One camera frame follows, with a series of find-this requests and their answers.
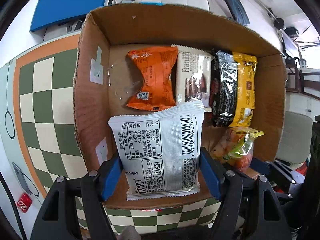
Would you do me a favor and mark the blue smartphone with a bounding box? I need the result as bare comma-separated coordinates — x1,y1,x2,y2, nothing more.
12,163,31,194

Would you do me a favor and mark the colourful candy balls bag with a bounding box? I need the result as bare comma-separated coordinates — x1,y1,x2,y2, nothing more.
210,127,264,172

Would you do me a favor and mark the cardboard box with blue print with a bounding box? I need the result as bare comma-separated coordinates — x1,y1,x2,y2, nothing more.
73,3,287,210

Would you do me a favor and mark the yellow snack packet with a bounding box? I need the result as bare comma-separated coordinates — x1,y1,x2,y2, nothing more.
229,52,257,127

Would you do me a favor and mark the grey plastic chair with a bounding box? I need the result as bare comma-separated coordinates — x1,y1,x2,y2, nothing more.
276,111,313,164

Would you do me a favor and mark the black weight bench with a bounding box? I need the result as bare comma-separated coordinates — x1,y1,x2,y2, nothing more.
224,0,250,26

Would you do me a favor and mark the orange cake snack packet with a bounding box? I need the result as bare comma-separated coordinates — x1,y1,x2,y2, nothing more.
127,46,178,111

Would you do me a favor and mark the white chocolate wafer packet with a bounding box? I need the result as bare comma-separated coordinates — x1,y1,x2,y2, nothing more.
175,44,213,112

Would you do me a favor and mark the black snack packet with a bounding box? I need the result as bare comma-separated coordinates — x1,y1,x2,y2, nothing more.
209,50,238,127

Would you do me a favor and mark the blue mat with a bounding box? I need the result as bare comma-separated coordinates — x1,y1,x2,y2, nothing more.
30,0,113,32

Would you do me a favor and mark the red cola can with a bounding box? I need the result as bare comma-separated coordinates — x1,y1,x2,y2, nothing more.
16,192,33,213

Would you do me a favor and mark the small barbell on floor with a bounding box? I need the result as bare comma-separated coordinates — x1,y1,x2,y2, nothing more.
255,0,285,30

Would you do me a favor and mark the green checkered table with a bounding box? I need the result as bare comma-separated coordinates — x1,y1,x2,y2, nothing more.
1,32,220,237

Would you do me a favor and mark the white silver biscuit packet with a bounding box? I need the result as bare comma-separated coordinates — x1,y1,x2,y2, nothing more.
108,101,205,201

